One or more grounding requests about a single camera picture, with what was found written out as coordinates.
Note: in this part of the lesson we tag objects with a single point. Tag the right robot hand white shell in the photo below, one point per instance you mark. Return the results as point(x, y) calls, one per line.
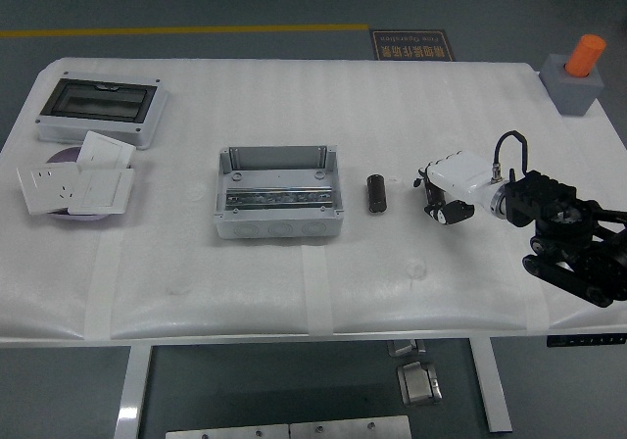
point(463, 174)

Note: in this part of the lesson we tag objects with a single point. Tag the dark cylindrical battery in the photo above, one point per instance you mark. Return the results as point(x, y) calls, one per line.
point(376, 194)

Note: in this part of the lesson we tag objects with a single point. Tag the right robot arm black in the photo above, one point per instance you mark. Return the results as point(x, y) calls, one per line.
point(544, 194)

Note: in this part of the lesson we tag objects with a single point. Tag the small steel floor box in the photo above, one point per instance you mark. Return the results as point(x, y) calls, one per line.
point(405, 348)

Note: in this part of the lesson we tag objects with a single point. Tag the open grey junction box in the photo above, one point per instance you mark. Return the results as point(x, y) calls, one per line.
point(274, 179)

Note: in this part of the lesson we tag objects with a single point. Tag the large steel floor box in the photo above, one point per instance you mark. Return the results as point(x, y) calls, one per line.
point(419, 384)

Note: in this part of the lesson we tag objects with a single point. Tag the grey distribution box dark window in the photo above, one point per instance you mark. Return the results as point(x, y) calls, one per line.
point(98, 98)

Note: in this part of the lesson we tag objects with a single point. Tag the white foam table mat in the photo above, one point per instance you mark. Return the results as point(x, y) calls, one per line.
point(392, 115)

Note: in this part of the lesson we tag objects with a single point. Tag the grey foam block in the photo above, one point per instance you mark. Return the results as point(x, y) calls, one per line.
point(573, 96)

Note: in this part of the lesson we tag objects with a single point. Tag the dark floor sign orange text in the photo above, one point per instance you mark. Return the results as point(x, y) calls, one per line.
point(412, 45)

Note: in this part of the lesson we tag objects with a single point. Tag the white tape strip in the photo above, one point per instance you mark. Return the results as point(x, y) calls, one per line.
point(103, 287)
point(539, 319)

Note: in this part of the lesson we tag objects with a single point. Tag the orange cylinder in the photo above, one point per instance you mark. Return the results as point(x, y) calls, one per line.
point(585, 54)

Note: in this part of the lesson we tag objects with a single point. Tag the black table control panel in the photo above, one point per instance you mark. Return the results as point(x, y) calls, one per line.
point(585, 340)

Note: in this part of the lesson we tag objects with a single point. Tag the white table leg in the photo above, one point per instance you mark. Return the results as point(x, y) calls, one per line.
point(132, 395)
point(492, 390)

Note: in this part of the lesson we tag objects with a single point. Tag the yellow floor tape line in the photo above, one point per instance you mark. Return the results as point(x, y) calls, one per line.
point(196, 30)

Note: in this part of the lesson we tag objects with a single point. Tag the purple round plate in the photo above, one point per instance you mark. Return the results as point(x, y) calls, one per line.
point(66, 156)

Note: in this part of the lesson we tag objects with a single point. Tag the grey metal base plate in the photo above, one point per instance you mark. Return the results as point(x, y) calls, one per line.
point(227, 432)
point(350, 428)

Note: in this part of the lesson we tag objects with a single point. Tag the white wall switch panel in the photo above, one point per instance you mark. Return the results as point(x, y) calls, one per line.
point(105, 150)
point(100, 189)

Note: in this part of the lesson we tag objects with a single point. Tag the white wall socket panel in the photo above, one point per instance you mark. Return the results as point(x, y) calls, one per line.
point(46, 186)

